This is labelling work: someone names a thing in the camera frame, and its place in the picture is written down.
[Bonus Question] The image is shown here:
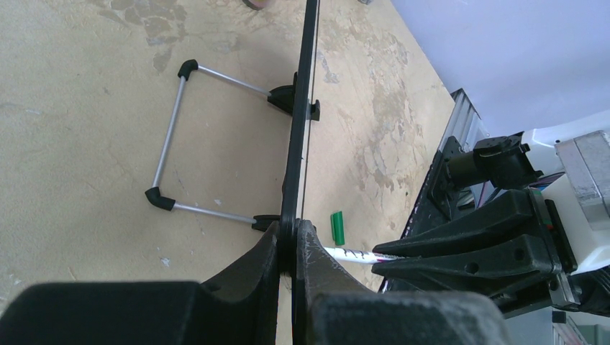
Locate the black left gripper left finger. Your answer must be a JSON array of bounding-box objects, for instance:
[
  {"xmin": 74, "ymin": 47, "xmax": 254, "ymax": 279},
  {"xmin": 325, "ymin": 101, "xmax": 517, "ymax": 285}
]
[{"xmin": 1, "ymin": 223, "xmax": 279, "ymax": 344}]

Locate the silver whiteboard stand frame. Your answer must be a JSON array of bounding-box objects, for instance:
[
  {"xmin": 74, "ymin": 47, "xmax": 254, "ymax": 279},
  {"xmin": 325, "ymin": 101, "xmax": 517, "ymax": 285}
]
[{"xmin": 145, "ymin": 59, "xmax": 296, "ymax": 231}]

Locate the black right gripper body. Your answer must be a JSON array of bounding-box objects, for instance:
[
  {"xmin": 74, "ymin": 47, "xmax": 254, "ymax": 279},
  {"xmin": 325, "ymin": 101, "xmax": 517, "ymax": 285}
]
[{"xmin": 499, "ymin": 188, "xmax": 609, "ymax": 318}]

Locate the white green whiteboard marker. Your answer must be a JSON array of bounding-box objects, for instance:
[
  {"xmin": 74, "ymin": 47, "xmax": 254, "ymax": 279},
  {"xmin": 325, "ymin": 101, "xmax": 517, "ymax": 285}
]
[{"xmin": 324, "ymin": 247, "xmax": 403, "ymax": 265}]

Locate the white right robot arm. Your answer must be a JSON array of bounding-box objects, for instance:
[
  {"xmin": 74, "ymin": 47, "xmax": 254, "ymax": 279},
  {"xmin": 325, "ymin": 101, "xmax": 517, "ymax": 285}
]
[{"xmin": 372, "ymin": 115, "xmax": 609, "ymax": 317}]

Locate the green marker cap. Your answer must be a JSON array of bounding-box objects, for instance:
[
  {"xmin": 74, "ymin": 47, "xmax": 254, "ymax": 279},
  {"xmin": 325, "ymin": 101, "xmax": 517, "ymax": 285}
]
[{"xmin": 330, "ymin": 211, "xmax": 345, "ymax": 247}]

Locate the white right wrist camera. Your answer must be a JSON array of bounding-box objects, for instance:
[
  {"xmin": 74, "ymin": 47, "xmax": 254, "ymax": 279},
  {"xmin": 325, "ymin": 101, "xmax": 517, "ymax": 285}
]
[{"xmin": 522, "ymin": 128, "xmax": 609, "ymax": 274}]

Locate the white whiteboard black frame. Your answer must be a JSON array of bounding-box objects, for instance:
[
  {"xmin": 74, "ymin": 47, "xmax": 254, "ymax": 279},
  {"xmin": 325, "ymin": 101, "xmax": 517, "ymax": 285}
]
[{"xmin": 277, "ymin": 1, "xmax": 320, "ymax": 276}]

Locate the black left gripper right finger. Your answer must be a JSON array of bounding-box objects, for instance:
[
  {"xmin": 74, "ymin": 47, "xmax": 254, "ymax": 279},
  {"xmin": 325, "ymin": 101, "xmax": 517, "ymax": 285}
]
[{"xmin": 292, "ymin": 220, "xmax": 511, "ymax": 344}]

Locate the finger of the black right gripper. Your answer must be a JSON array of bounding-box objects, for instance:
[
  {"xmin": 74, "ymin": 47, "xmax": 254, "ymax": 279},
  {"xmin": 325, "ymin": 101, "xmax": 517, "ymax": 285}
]
[
  {"xmin": 373, "ymin": 233, "xmax": 563, "ymax": 298},
  {"xmin": 373, "ymin": 190, "xmax": 534, "ymax": 257}
]

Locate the pink cartoon bottle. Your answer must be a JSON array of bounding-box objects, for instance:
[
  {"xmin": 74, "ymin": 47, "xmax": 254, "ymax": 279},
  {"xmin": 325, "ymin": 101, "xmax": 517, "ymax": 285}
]
[{"xmin": 242, "ymin": 0, "xmax": 273, "ymax": 11}]

